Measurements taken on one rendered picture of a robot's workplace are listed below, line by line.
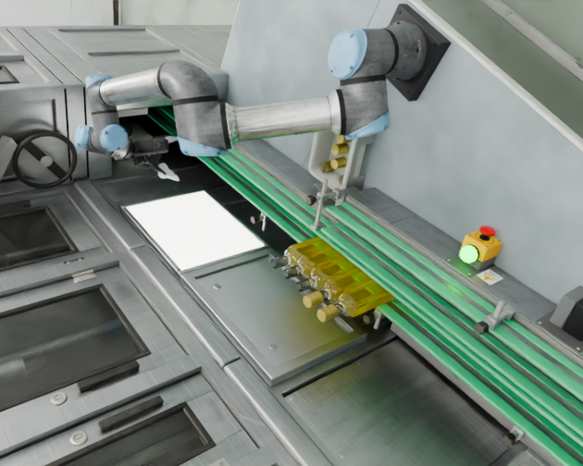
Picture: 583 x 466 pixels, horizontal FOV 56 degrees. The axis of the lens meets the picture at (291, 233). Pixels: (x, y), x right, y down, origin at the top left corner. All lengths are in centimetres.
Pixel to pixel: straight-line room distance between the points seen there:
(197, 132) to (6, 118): 83
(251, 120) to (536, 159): 68
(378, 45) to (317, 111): 21
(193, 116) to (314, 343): 67
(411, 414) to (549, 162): 69
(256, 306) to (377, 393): 41
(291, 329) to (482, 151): 69
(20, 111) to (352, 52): 114
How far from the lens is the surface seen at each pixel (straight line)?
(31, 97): 202
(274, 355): 146
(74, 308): 165
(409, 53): 150
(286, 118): 139
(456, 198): 156
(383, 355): 160
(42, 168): 212
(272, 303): 161
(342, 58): 141
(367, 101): 140
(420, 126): 160
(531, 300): 145
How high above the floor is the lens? 199
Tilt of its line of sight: 36 degrees down
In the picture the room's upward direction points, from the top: 106 degrees counter-clockwise
